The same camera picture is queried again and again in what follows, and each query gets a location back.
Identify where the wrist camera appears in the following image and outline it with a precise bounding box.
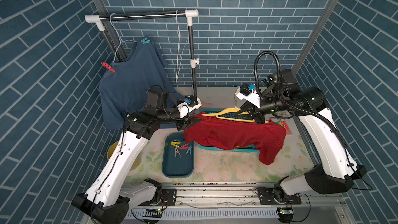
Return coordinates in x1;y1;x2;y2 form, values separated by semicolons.
177;95;202;119
235;83;261;108

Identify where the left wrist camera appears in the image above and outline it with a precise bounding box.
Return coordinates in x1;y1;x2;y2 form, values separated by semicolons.
177;95;202;119

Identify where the white wire hanger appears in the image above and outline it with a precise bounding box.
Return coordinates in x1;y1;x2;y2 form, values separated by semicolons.
175;10;182;83

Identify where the metal clothes rack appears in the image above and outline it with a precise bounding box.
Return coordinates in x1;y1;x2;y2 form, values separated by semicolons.
85;9;200;96

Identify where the yellow bowl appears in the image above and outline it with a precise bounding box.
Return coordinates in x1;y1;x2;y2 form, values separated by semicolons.
107;142;141;171

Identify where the yellow clothespin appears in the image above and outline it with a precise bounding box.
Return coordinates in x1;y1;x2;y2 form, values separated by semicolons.
171;142;180;148

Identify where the rainbow marker pack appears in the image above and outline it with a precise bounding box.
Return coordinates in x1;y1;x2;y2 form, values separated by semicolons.
271;118;291;135

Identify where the grey clothespin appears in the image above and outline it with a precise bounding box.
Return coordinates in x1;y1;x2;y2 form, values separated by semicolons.
175;147;181;158

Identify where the teal plastic basket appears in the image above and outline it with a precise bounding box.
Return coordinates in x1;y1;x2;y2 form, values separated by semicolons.
197;109;260;153

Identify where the light blue wire hanger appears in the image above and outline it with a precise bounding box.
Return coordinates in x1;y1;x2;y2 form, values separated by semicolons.
109;13;136;62

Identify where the dark teal tray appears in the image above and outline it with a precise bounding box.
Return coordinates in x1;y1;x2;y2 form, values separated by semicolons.
162;132;194;178

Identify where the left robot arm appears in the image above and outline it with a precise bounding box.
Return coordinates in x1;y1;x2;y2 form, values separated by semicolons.
72;85;202;224

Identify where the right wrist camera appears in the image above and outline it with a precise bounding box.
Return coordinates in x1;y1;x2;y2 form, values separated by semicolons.
235;83;261;108

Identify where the yellow plastic hanger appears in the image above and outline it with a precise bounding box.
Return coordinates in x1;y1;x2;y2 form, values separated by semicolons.
202;107;256;123

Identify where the blue grey t-shirt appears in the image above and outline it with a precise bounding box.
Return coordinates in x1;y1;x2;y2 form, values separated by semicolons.
99;41;183;130

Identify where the red t-shirt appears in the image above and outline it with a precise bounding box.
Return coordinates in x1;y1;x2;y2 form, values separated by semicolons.
184;113;287;166

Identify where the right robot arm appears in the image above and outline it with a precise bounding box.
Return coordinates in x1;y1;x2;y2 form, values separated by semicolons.
235;51;367;204

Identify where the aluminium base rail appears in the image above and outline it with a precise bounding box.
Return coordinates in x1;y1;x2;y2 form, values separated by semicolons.
80;183;357;224

